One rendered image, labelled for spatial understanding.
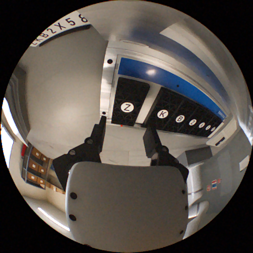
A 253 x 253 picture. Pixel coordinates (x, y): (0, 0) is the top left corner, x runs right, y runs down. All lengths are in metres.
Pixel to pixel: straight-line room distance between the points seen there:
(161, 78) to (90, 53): 0.13
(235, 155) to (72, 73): 2.66
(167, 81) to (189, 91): 0.06
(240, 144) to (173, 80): 2.40
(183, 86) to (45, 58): 0.29
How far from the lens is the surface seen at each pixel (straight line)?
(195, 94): 0.20
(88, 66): 0.17
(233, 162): 2.60
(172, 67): 0.15
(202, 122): 0.28
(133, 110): 0.17
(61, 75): 0.21
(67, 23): 0.17
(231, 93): 0.17
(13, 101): 0.36
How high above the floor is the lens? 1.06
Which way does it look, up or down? 39 degrees down
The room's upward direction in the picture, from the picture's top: 179 degrees counter-clockwise
